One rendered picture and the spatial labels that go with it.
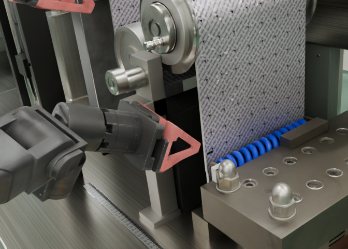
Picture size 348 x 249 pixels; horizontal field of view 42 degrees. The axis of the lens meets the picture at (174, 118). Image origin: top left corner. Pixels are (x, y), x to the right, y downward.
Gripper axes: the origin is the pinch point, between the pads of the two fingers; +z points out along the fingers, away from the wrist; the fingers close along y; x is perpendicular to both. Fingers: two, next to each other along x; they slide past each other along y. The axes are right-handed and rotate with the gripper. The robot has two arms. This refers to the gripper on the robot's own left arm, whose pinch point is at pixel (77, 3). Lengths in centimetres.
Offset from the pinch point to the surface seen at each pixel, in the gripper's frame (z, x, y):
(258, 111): 34.3, -1.0, 6.0
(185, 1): 11.5, 7.0, 5.4
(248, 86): 29.5, 1.6, 6.0
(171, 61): 16.8, -0.6, 1.2
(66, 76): 37, -11, -69
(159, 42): 13.3, 1.0, 1.5
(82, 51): 21.5, -3.4, -35.6
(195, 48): 15.6, 2.0, 6.6
